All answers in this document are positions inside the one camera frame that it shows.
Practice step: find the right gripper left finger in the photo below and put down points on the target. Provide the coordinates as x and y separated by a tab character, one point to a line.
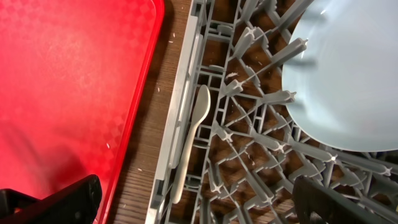
77	203

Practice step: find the grey dishwasher rack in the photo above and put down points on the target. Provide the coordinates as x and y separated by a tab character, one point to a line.
248	151

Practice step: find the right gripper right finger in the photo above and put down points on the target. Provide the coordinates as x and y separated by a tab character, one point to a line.
314	203

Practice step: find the light blue plate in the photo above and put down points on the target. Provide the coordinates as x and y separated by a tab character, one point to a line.
345	81

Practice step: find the red serving tray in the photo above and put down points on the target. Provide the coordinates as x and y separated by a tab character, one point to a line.
72	75

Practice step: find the white plastic spoon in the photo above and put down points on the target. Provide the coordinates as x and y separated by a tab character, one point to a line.
200	111

